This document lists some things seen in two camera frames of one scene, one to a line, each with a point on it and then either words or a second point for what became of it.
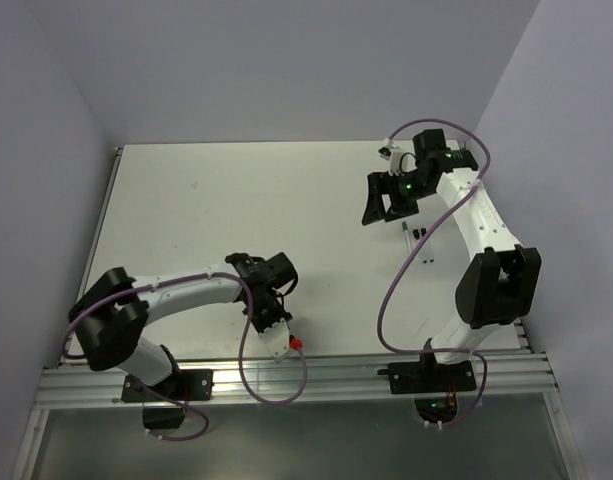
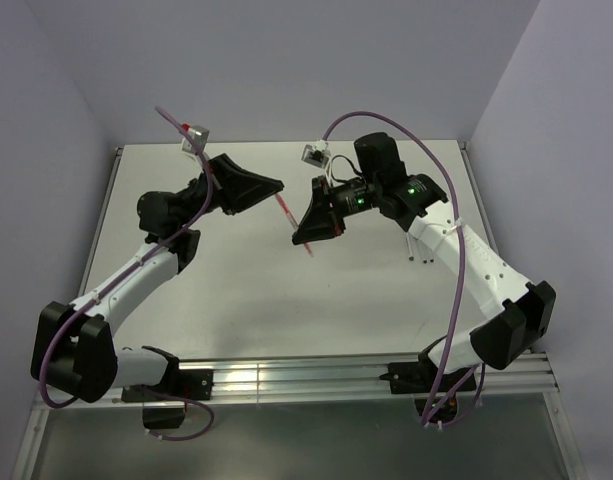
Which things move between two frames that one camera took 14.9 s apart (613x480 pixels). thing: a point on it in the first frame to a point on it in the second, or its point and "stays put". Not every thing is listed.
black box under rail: [162, 417] stays put
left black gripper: [281, 313] to [236, 189]
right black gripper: [381, 183] to [323, 219]
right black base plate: [424, 377] stays put
